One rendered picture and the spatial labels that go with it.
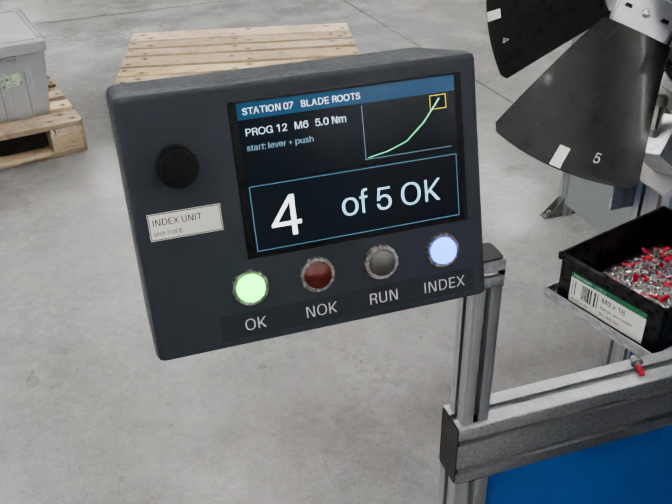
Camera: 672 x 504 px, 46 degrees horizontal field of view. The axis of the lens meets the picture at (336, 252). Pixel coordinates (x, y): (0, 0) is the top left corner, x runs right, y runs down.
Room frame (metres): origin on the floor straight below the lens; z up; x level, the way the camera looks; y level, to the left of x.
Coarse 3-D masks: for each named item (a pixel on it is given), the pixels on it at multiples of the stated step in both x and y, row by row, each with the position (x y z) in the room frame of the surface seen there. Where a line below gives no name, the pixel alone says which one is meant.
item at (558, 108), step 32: (608, 32) 1.14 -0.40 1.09; (640, 32) 1.13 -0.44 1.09; (576, 64) 1.12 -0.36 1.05; (608, 64) 1.11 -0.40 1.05; (640, 64) 1.10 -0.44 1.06; (544, 96) 1.11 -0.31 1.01; (576, 96) 1.09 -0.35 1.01; (608, 96) 1.08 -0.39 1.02; (640, 96) 1.07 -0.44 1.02; (512, 128) 1.10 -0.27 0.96; (544, 128) 1.08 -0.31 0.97; (576, 128) 1.06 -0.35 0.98; (608, 128) 1.05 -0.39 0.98; (640, 128) 1.04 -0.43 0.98; (544, 160) 1.05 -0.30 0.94; (576, 160) 1.03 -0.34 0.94; (608, 160) 1.02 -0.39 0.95; (640, 160) 1.01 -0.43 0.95
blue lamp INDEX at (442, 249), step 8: (432, 240) 0.52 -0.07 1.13; (440, 240) 0.52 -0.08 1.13; (448, 240) 0.52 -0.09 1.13; (456, 240) 0.52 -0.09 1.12; (432, 248) 0.51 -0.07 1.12; (440, 248) 0.51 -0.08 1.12; (448, 248) 0.51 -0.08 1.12; (456, 248) 0.52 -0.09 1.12; (432, 256) 0.51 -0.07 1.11; (440, 256) 0.51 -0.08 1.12; (448, 256) 0.51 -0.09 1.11; (456, 256) 0.52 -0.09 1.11; (432, 264) 0.51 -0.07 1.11; (440, 264) 0.51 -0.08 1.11; (448, 264) 0.51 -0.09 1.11
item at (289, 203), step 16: (304, 176) 0.51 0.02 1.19; (256, 192) 0.49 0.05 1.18; (272, 192) 0.50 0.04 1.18; (288, 192) 0.50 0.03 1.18; (304, 192) 0.50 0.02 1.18; (256, 208) 0.49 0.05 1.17; (272, 208) 0.49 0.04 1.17; (288, 208) 0.50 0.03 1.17; (304, 208) 0.50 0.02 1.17; (256, 224) 0.49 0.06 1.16; (272, 224) 0.49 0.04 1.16; (288, 224) 0.49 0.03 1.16; (304, 224) 0.50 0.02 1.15; (320, 224) 0.50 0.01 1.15; (256, 240) 0.48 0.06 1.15; (272, 240) 0.49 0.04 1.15; (288, 240) 0.49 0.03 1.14; (304, 240) 0.49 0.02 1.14; (320, 240) 0.50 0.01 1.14
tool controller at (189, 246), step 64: (320, 64) 0.58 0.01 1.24; (384, 64) 0.55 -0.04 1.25; (448, 64) 0.56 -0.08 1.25; (128, 128) 0.49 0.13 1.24; (192, 128) 0.50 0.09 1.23; (256, 128) 0.51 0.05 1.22; (320, 128) 0.52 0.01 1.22; (384, 128) 0.53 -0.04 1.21; (448, 128) 0.54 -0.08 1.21; (128, 192) 0.48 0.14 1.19; (192, 192) 0.48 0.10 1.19; (320, 192) 0.51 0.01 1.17; (384, 192) 0.52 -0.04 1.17; (448, 192) 0.53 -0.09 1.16; (192, 256) 0.47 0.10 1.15; (256, 256) 0.48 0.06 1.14; (192, 320) 0.46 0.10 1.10; (256, 320) 0.47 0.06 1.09; (320, 320) 0.48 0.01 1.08
